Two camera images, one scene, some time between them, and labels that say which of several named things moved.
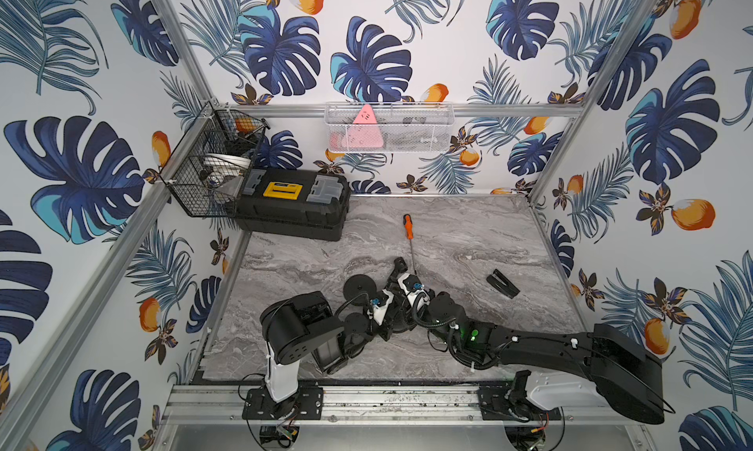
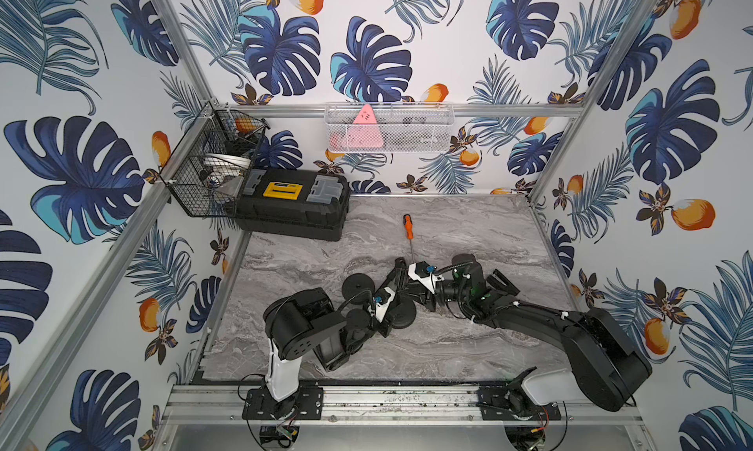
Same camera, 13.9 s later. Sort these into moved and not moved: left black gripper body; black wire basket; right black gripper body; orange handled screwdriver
Moved: right black gripper body
Not moved: black wire basket; left black gripper body; orange handled screwdriver
